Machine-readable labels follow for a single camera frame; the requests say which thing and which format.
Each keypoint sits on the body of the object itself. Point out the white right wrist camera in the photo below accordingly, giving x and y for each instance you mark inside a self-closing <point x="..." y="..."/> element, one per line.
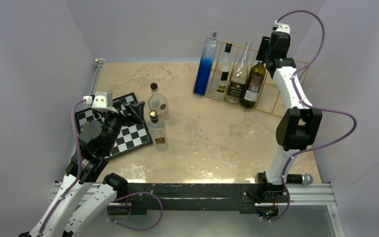
<point x="281" y="27"/>

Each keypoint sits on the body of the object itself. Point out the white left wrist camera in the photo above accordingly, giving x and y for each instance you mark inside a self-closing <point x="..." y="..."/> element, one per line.
<point x="103" y="101"/>

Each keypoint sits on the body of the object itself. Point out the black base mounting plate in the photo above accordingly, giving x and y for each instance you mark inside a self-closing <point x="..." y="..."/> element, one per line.
<point x="244" y="198"/>

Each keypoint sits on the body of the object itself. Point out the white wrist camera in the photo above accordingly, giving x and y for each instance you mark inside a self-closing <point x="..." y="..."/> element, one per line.
<point x="103" y="101"/>
<point x="281" y="27"/>

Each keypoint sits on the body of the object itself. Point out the gold wire wine rack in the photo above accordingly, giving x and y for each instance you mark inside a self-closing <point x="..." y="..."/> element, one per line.
<point x="270" y="99"/>

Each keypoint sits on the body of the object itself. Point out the black white chessboard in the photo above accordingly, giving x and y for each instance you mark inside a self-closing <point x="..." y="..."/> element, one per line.
<point x="130" y="138"/>

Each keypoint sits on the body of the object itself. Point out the clear Louis Casbao champagne bottle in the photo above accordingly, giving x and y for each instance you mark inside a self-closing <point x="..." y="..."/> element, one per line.
<point x="239" y="76"/>

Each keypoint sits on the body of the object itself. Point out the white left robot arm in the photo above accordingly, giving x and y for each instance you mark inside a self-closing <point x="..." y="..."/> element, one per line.
<point x="94" y="142"/>

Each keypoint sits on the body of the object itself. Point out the dark green wine bottle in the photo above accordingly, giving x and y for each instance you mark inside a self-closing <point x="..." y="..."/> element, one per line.
<point x="254" y="84"/>

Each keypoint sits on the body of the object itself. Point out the clear square bottle gold label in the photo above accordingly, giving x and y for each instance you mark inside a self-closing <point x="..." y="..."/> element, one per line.
<point x="157" y="129"/>

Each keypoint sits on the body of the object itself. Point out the clear square bottle black label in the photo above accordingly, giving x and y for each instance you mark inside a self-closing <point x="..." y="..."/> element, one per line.
<point x="221" y="73"/>

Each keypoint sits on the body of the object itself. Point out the black silver microphone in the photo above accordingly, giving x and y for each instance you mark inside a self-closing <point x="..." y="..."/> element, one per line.
<point x="303" y="179"/>

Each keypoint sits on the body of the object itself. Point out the round clear flask bottle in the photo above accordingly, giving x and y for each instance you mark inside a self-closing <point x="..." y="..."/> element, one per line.
<point x="158" y="102"/>

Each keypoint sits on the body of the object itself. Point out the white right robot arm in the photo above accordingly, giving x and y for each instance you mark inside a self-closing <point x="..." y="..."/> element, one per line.
<point x="298" y="127"/>

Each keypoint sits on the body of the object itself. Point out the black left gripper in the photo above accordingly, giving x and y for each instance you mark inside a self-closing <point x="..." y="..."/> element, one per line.
<point x="138" y="109"/>

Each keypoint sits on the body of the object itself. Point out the tall blue glass bottle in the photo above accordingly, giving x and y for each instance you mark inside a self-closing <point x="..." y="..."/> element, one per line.
<point x="205" y="65"/>

